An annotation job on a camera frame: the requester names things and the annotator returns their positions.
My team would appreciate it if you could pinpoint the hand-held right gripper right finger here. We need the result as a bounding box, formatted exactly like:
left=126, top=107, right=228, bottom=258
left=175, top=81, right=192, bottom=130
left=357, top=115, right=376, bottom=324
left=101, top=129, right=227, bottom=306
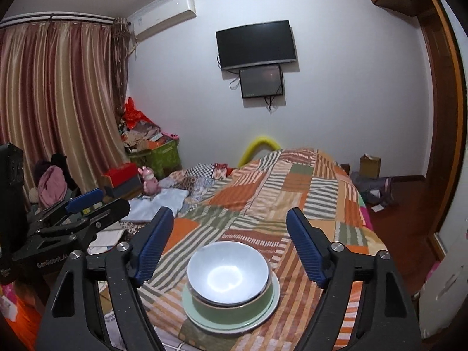
left=286, top=207, right=422, bottom=351

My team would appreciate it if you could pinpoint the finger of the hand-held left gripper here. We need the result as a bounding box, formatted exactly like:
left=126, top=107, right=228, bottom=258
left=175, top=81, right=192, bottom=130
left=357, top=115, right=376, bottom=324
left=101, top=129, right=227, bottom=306
left=27, top=188, right=104, bottom=228
left=36, top=199, right=131, bottom=242

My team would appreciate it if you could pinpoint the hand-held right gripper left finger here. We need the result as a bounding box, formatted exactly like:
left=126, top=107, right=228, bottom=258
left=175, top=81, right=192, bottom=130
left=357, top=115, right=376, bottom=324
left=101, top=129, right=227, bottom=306
left=37, top=207, right=175, bottom=351

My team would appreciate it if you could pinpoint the green plate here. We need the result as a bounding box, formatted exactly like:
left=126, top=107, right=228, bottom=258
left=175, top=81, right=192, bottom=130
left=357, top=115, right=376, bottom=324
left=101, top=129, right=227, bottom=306
left=182, top=276, right=282, bottom=334

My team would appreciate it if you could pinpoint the white bowl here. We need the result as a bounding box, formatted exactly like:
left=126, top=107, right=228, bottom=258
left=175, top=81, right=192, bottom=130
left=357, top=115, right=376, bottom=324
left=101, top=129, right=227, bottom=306
left=186, top=242, right=272, bottom=306

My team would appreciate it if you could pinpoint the green bowl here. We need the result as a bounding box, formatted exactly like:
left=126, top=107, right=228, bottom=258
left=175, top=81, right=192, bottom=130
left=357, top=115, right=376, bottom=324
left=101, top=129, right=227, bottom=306
left=191, top=280, right=274, bottom=325

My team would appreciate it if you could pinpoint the stack of papers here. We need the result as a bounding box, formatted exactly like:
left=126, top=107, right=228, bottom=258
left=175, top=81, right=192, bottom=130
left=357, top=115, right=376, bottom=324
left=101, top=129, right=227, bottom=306
left=87, top=228, right=127, bottom=255

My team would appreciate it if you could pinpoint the pink garment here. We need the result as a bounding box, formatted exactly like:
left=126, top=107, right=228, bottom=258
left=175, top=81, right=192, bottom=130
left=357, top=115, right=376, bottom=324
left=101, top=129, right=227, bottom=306
left=37, top=165, right=68, bottom=208

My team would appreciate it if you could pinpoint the red box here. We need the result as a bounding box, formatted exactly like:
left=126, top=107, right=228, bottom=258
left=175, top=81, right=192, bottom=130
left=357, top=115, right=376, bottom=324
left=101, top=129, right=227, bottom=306
left=100, top=163, right=142, bottom=188

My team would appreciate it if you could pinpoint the pink plush rabbit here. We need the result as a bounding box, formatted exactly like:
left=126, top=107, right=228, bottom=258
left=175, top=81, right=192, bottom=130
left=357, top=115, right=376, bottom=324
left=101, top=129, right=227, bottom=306
left=137, top=166, right=162, bottom=195

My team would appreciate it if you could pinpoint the black garment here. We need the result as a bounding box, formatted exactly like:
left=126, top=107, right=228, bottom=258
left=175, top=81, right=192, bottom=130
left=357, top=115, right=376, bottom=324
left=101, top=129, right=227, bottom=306
left=51, top=152, right=69, bottom=173

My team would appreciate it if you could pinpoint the light blue cloth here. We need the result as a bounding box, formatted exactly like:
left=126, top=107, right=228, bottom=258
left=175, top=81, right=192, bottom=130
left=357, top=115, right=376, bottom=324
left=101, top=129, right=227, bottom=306
left=120, top=188, right=191, bottom=224

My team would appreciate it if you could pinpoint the striped patchwork blanket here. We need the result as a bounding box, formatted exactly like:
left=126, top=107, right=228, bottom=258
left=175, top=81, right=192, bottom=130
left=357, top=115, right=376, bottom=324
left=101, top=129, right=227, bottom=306
left=105, top=148, right=387, bottom=351

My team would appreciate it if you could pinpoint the orange cloth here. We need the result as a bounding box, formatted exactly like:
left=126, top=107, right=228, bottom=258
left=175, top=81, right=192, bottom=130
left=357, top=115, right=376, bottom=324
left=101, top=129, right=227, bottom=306
left=0, top=281, right=43, bottom=341

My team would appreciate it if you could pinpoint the green storage box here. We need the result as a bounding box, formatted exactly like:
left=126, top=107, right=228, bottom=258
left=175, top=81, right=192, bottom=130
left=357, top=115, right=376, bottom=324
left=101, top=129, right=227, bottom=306
left=127, top=138, right=182, bottom=180

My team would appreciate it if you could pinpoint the grey bag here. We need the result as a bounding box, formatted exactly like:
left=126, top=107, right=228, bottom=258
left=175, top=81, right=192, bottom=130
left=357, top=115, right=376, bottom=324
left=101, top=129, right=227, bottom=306
left=350, top=173, right=396, bottom=208

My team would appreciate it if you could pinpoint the checkered cloth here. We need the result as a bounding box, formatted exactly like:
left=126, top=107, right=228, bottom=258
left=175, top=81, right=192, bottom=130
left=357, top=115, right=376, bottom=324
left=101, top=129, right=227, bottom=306
left=184, top=162, right=215, bottom=180

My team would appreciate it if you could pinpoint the red plastic bag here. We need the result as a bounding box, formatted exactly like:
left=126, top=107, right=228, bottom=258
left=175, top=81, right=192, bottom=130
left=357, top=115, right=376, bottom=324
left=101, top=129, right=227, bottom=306
left=122, top=97, right=153, bottom=127

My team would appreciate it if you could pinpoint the cardboard box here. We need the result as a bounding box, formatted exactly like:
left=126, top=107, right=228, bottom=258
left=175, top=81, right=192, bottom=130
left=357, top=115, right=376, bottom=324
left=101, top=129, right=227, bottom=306
left=359, top=154, right=382, bottom=180

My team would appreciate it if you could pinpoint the striped brown curtain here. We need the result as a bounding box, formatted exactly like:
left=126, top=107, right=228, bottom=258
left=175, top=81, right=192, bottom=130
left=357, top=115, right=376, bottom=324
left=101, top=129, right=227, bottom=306
left=0, top=19, right=131, bottom=206

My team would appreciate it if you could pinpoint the yellow foam tube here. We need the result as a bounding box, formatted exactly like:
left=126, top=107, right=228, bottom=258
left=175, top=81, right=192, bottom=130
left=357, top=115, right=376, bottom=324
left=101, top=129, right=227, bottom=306
left=237, top=135, right=281, bottom=169

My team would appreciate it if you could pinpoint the white door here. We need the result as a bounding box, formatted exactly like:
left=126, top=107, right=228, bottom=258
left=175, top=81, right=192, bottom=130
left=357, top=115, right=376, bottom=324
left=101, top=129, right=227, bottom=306
left=418, top=0, right=468, bottom=341

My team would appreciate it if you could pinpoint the white air conditioner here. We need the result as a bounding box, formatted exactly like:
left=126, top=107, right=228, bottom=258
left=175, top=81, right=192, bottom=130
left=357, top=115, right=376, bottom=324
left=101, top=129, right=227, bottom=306
left=127, top=0, right=197, bottom=42

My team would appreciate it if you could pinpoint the small black wall monitor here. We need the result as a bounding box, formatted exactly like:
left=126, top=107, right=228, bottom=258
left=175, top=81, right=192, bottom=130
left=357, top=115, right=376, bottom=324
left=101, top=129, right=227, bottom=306
left=238, top=64, right=285, bottom=99

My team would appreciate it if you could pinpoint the curtain rail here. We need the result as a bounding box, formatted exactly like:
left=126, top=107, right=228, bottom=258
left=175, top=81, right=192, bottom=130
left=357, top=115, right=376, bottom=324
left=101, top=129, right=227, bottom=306
left=0, top=12, right=129, bottom=30

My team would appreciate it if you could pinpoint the wooden door frame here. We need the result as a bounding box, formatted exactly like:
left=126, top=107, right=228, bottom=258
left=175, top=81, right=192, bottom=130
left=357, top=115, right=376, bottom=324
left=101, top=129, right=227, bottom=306
left=414, top=0, right=468, bottom=262

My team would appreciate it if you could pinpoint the black wall television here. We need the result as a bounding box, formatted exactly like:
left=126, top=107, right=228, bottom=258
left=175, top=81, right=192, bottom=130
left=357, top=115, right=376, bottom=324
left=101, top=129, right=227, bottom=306
left=215, top=20, right=298, bottom=71

